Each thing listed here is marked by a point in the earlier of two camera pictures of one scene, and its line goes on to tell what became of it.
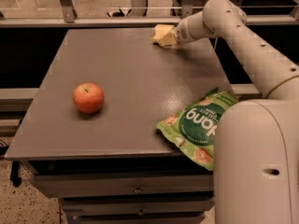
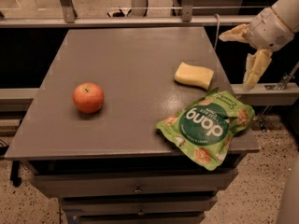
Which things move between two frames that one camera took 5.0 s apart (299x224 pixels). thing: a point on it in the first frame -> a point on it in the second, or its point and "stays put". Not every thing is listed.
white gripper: x=181 y=33 -> x=268 y=31
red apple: x=88 y=97 stays put
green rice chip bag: x=193 y=127 stays put
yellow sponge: x=164 y=35 -> x=192 y=75
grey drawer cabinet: x=114 y=166 stays put
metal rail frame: x=66 y=17 stays put
